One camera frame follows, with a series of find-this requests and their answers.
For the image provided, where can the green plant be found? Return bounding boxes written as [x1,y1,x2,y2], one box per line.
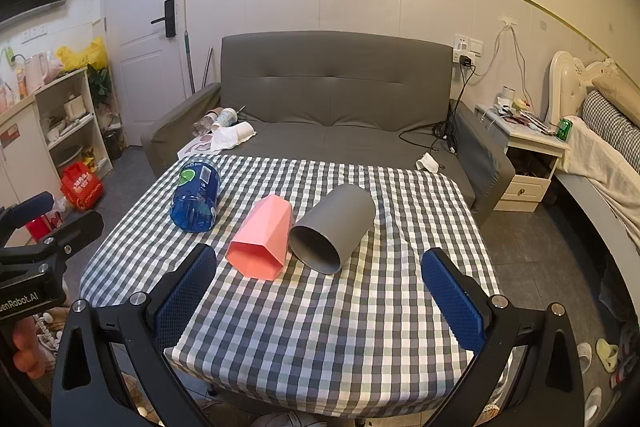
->
[87,65,112,108]

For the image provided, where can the grey checkered tablecloth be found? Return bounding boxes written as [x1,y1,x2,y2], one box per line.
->
[80,154,516,419]

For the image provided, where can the white slipper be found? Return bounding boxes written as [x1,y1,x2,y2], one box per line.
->
[577,342,594,376]
[582,386,604,419]

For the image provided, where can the white nightstand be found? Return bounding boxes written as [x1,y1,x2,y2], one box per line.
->
[474,102,571,213]

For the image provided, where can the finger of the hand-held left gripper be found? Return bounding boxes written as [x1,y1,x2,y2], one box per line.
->
[42,210,105,259]
[0,191,55,233]

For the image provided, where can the pink and white paper sheet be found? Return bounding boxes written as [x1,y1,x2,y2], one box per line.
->
[177,134,221,160]

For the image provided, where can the white cable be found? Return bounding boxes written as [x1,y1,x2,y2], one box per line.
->
[470,19,533,108]

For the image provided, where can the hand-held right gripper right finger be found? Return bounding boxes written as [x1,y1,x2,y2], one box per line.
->
[420,248,586,427]

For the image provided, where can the grey cup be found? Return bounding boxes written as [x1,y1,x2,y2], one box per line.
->
[289,183,377,277]

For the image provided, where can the white kitchen counter cabinet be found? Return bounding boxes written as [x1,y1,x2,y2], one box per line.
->
[0,93,53,248]

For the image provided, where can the white wall outlet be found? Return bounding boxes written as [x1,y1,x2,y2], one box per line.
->
[453,35,485,58]

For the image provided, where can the yellow slipper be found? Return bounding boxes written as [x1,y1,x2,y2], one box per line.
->
[595,339,620,373]

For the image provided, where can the white bed headboard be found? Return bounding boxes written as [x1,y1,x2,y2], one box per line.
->
[548,51,622,128]

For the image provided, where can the white door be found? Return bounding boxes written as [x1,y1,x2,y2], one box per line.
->
[104,0,190,148]

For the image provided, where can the beige blanket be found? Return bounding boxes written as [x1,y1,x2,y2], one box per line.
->
[556,116,640,250]

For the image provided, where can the grey bed frame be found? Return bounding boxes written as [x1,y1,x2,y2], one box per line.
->
[551,171,640,260]

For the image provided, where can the clear plastic bottle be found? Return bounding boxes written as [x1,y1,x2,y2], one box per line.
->
[192,109,222,136]

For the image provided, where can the black trash bin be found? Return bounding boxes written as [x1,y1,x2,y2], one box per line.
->
[102,129,124,160]

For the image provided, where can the checkered pillow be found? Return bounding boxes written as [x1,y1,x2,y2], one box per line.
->
[580,89,640,158]

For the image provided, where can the white paper cup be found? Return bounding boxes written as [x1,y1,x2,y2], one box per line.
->
[234,122,257,146]

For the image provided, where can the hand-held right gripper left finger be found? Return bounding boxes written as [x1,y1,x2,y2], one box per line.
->
[50,243,219,427]

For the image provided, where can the pink electric kettle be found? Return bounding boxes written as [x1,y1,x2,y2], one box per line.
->
[24,52,51,92]

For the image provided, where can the black door lock handle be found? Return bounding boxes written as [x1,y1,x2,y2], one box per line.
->
[151,0,177,38]

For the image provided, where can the yellow plastic bag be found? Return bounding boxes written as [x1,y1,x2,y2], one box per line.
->
[56,37,109,72]

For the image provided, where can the white open shelf cabinet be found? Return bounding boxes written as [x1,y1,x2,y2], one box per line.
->
[35,68,114,182]

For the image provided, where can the orange rubber toy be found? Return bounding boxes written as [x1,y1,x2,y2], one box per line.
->
[12,321,45,379]

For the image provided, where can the blue plastic bottle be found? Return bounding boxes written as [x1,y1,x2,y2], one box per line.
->
[170,159,222,234]

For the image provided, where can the beige pillow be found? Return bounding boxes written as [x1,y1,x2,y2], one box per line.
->
[592,76,640,128]

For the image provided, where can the white cloth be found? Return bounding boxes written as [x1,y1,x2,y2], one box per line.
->
[211,127,251,153]

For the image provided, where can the black cable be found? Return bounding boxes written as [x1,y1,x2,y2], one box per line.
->
[398,57,476,156]

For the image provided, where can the grey sofa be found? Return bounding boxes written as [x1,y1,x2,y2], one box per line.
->
[141,31,516,228]

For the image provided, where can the pink faceted cup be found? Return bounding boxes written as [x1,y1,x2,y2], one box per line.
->
[226,195,295,281]

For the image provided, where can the mop handle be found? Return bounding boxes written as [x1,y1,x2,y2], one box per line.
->
[182,30,196,96]

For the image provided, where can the red shopping bag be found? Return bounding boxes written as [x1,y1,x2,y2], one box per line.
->
[60,161,105,212]

